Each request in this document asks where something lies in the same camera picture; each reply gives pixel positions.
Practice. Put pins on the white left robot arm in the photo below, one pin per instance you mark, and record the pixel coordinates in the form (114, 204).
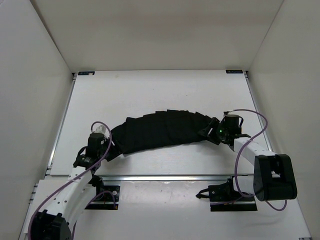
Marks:
(56, 217)

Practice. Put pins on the dark corner label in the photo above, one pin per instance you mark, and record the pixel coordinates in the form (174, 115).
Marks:
(234, 71)
(86, 73)

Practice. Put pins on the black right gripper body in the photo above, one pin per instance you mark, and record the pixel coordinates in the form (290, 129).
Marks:
(222, 131)

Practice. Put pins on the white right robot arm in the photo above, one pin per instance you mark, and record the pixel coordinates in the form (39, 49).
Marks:
(273, 176)

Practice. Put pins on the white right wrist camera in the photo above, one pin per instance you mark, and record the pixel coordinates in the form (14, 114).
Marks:
(227, 113)

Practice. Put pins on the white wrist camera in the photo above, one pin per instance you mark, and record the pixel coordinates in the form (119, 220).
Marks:
(227, 113)
(101, 131)

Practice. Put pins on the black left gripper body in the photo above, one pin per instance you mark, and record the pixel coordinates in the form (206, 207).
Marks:
(103, 149)

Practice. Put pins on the dark left corner label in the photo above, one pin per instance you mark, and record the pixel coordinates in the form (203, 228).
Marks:
(86, 73)

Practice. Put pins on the dark right corner label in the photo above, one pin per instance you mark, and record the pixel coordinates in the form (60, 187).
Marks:
(234, 71)

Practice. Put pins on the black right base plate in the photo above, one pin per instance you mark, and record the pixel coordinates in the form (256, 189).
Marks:
(223, 198)

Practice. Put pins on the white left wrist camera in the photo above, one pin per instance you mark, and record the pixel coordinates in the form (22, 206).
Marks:
(101, 131)

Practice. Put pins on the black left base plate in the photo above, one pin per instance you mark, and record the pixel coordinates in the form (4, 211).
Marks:
(108, 199)

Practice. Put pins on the black pleated skirt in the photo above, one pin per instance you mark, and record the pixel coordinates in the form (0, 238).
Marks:
(159, 129)

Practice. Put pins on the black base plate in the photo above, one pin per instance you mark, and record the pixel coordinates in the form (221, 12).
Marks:
(108, 199)
(223, 198)

